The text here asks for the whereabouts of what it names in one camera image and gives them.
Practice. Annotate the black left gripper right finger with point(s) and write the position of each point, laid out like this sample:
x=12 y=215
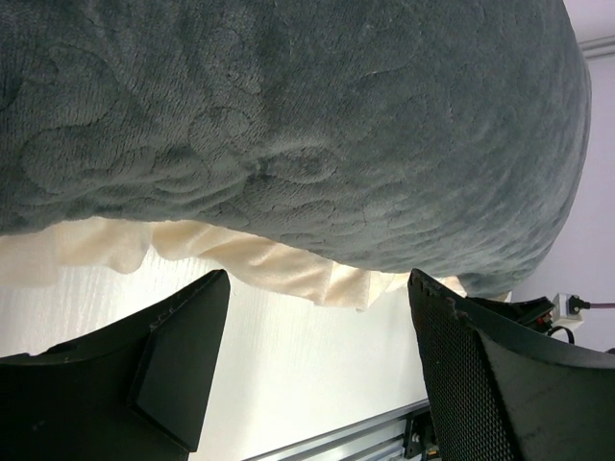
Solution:
x=501 y=391

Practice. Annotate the grey pillowcase with cream frill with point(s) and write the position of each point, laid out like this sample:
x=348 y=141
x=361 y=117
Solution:
x=322 y=149

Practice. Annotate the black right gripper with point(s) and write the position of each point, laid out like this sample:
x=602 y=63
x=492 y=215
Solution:
x=537 y=315

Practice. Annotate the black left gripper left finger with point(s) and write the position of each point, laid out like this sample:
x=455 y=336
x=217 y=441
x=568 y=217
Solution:
x=137 y=389

